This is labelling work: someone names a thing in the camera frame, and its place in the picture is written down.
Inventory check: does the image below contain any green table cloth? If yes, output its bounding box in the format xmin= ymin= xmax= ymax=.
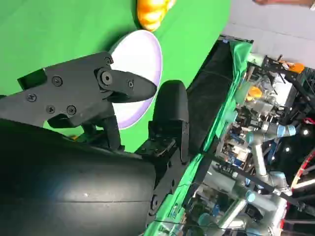
xmin=0 ymin=0 xmax=253 ymax=236

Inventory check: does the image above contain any orange and white bread roll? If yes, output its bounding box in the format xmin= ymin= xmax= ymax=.
xmin=136 ymin=0 xmax=178 ymax=32

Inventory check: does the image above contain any black backdrop curtain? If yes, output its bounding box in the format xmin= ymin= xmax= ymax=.
xmin=186 ymin=36 xmax=254 ymax=153

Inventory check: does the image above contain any black machine frame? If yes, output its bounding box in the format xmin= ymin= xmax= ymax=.
xmin=263 ymin=56 xmax=315 ymax=125

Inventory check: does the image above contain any person's hand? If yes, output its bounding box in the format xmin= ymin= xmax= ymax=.
xmin=253 ymin=0 xmax=315 ymax=8

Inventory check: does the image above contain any small orange object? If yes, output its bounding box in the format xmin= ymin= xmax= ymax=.
xmin=247 ymin=87 xmax=263 ymax=102

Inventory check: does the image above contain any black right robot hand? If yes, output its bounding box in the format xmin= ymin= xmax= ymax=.
xmin=0 ymin=51 xmax=190 ymax=236

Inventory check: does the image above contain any lilac plate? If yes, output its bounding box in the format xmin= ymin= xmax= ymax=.
xmin=109 ymin=29 xmax=163 ymax=130

